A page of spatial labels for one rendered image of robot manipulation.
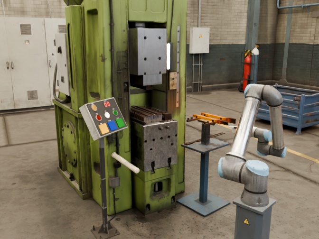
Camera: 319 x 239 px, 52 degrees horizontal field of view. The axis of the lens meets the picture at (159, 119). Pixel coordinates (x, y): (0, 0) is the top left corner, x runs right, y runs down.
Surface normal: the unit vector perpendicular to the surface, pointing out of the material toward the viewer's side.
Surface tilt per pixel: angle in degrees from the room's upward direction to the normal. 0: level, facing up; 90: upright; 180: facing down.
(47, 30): 90
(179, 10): 90
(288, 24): 90
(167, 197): 90
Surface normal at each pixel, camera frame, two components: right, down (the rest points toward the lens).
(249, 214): -0.68, 0.18
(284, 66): -0.89, 0.11
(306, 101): 0.55, 0.21
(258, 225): 0.04, 0.25
